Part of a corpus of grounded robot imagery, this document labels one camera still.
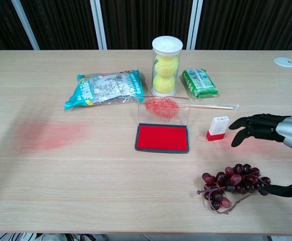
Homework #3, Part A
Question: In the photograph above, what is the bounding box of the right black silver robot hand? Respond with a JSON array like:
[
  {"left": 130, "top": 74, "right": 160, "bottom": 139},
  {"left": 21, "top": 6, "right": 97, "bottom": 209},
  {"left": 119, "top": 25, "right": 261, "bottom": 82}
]
[{"left": 228, "top": 111, "right": 292, "bottom": 199}]

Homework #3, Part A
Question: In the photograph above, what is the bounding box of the red and white stamp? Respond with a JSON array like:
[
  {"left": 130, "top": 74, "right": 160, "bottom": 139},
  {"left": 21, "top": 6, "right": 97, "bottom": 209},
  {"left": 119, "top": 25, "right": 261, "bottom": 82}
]
[{"left": 206, "top": 115, "right": 230, "bottom": 142}]

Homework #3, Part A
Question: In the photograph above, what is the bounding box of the red grape bunch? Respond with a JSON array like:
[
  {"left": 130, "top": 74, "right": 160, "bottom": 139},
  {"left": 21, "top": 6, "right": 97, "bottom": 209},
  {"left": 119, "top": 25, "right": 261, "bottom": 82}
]
[{"left": 197, "top": 163, "right": 272, "bottom": 215}]

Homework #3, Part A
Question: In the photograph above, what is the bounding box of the wooden chopstick in clear sleeve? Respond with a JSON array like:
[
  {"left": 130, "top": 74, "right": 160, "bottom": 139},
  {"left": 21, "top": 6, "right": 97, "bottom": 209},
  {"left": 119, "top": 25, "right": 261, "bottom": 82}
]
[{"left": 185, "top": 103, "right": 240, "bottom": 111}]

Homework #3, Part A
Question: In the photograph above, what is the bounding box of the green tissue pack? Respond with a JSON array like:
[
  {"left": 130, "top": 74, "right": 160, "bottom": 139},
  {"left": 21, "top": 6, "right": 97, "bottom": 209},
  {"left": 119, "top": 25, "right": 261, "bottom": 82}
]
[{"left": 181, "top": 68, "right": 218, "bottom": 99}]

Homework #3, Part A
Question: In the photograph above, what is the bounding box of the red ink pad clear lid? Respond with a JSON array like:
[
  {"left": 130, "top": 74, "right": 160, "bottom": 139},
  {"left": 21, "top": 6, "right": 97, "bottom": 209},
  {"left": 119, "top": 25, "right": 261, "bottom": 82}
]
[{"left": 135, "top": 95, "right": 191, "bottom": 154}]

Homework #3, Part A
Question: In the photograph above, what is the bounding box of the yellow tennis ball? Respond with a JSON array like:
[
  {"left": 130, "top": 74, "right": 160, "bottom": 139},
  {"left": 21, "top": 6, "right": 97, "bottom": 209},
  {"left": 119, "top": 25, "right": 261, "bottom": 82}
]
[
  {"left": 153, "top": 55, "right": 179, "bottom": 77},
  {"left": 152, "top": 74, "right": 177, "bottom": 93}
]

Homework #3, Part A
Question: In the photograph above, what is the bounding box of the clear tennis ball tube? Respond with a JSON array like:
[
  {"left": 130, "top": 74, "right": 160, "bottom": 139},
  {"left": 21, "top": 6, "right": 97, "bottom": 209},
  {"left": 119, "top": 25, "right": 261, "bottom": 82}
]
[{"left": 151, "top": 36, "right": 183, "bottom": 97}]

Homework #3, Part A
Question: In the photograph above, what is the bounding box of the teal snack bag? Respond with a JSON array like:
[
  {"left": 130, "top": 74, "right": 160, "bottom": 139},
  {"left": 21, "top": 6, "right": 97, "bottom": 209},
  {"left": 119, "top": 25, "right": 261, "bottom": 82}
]
[{"left": 64, "top": 70, "right": 146, "bottom": 110}]

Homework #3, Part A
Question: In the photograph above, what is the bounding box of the white round cable grommet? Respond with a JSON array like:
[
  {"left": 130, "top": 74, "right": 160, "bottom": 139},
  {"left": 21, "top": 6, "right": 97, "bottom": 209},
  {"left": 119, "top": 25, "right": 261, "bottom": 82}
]
[{"left": 273, "top": 57, "right": 292, "bottom": 68}]

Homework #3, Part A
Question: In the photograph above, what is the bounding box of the white partition frame post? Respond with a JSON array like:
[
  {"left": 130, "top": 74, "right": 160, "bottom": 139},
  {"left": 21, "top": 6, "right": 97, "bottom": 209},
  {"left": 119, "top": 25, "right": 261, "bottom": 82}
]
[
  {"left": 186, "top": 0, "right": 204, "bottom": 50},
  {"left": 11, "top": 0, "right": 40, "bottom": 50},
  {"left": 89, "top": 0, "right": 108, "bottom": 50}
]

